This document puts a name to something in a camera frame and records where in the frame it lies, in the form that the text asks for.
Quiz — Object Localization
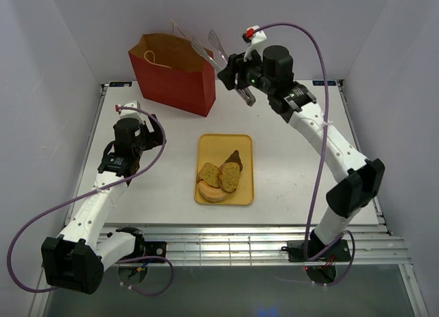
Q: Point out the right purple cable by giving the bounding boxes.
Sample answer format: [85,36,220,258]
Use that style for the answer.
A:
[255,21,356,287]

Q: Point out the yellow plastic tray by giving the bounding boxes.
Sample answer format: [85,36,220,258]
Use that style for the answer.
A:
[194,133,255,206]

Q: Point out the purple cable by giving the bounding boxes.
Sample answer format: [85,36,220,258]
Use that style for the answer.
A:
[6,106,175,296]
[255,21,356,287]

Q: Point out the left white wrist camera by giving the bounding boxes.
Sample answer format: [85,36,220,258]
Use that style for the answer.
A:
[115,100,143,124]

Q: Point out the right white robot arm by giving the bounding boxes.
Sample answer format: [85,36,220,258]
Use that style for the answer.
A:
[217,45,385,261]

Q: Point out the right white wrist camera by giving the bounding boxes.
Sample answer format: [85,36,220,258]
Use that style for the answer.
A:
[242,25,267,62]

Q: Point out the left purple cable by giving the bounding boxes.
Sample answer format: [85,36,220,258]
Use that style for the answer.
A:
[6,106,175,296]

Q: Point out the seeded bread slice left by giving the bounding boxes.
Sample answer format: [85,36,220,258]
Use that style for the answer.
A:
[197,163,220,188]

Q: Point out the chocolate dipped bread cone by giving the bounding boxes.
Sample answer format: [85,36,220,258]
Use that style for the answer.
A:
[225,150,244,172]

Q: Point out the red paper bag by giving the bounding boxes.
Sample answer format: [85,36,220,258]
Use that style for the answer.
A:
[128,30,216,117]

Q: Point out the metal tongs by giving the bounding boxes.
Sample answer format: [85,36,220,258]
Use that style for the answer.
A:
[191,30,256,106]

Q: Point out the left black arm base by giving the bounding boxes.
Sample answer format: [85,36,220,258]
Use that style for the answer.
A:
[116,226,167,260]

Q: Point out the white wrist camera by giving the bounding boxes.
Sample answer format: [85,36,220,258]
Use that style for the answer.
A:
[115,100,143,124]
[242,25,267,62]

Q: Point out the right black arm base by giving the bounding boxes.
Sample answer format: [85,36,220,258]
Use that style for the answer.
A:
[281,239,351,262]

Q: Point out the seeded bread slice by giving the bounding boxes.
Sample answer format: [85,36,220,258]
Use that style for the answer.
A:
[197,163,220,188]
[218,162,241,193]

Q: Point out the seeded bread slice right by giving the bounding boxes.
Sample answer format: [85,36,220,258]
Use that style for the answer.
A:
[218,162,241,193]

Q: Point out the pale orange croissant bread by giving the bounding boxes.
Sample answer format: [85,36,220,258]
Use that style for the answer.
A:
[198,180,229,202]

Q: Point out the aluminium table frame rail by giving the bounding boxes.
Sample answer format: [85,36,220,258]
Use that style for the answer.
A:
[51,224,412,268]

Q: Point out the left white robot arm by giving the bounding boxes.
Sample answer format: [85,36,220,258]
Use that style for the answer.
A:
[41,110,163,294]

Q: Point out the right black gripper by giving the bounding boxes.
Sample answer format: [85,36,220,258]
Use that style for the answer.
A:
[217,46,274,95]

